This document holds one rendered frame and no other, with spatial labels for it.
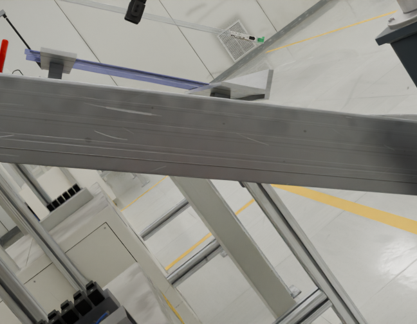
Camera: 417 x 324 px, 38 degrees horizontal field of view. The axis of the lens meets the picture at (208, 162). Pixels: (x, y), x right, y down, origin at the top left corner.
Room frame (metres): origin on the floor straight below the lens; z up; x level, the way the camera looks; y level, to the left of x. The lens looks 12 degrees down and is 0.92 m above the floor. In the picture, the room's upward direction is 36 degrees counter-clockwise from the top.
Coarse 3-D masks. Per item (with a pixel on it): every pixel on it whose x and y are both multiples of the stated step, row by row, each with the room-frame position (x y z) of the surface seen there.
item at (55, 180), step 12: (12, 72) 5.76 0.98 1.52; (12, 168) 5.93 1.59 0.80; (48, 168) 5.53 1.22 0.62; (60, 168) 5.29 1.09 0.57; (72, 168) 5.35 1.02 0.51; (12, 180) 5.29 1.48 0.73; (48, 180) 5.31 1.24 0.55; (60, 180) 5.32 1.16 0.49; (72, 180) 5.30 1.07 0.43; (84, 180) 5.35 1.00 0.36; (96, 180) 5.36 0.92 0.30; (144, 180) 5.37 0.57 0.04; (24, 192) 5.28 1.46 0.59; (48, 192) 5.30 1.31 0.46; (60, 192) 5.32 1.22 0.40; (108, 192) 5.36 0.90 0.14; (36, 204) 5.28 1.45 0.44; (36, 216) 5.31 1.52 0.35
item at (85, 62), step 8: (40, 56) 1.37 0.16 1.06; (80, 64) 1.39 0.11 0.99; (88, 64) 1.38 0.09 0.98; (96, 64) 1.38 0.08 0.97; (104, 64) 1.39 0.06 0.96; (128, 72) 1.39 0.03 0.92; (136, 72) 1.40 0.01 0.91; (144, 72) 1.40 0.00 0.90; (168, 80) 1.41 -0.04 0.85; (176, 80) 1.41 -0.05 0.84; (184, 80) 1.41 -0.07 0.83; (192, 80) 1.41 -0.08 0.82
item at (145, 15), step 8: (64, 0) 1.28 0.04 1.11; (72, 0) 1.28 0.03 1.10; (80, 0) 1.28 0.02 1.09; (88, 0) 1.29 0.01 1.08; (104, 8) 1.29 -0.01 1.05; (112, 8) 1.29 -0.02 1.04; (120, 8) 1.29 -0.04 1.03; (144, 16) 1.30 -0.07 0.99; (152, 16) 1.30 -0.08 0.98; (160, 16) 1.31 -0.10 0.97; (176, 24) 1.31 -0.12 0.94; (184, 24) 1.31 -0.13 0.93; (192, 24) 1.32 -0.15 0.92; (200, 24) 1.32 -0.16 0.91; (208, 32) 1.33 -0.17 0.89; (216, 32) 1.32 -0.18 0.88; (224, 32) 1.32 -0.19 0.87; (256, 40) 1.33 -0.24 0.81
